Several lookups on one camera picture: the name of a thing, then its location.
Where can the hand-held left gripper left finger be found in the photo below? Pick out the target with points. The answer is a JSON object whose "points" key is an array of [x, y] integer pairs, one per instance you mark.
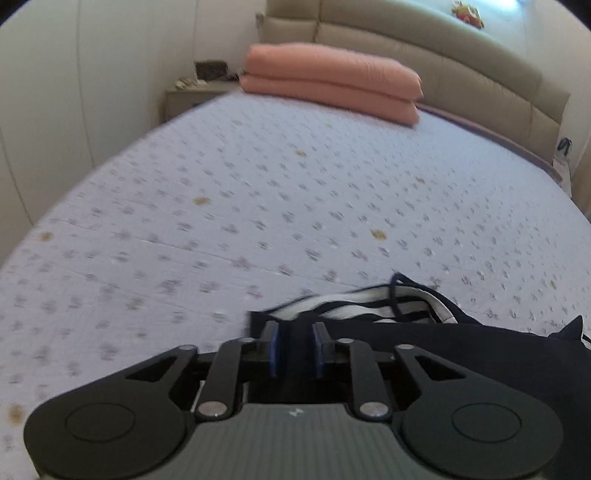
{"points": [[273, 345]]}

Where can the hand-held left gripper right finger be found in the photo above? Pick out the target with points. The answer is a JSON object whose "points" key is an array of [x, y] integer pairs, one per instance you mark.
{"points": [[317, 347]]}

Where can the navy hoodie with white stripes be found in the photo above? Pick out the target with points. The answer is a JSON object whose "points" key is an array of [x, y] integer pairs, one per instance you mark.
{"points": [[485, 344]]}

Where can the bed with floral sheet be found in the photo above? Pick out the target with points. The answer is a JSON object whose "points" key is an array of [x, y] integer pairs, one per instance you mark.
{"points": [[277, 194]]}

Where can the pink pillow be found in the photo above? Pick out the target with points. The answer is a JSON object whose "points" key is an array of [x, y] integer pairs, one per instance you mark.
{"points": [[332, 64], [323, 94]]}

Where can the beige nightstand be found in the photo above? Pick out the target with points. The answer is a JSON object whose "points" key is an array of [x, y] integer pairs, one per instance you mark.
{"points": [[189, 101]]}

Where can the small items on nightstand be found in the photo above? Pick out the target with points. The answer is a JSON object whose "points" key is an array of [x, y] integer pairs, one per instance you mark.
{"points": [[190, 83]]}

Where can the dark box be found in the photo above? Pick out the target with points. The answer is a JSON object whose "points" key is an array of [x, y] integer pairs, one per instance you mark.
{"points": [[210, 70]]}

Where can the white wardrobe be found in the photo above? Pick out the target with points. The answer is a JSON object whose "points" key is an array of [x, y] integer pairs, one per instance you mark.
{"points": [[69, 101]]}

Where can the beige upholstered headboard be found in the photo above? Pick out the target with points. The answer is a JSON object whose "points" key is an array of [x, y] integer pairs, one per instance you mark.
{"points": [[461, 60]]}

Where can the yellow red stuffed toy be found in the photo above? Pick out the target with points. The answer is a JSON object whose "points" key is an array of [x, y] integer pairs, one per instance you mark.
{"points": [[468, 13]]}

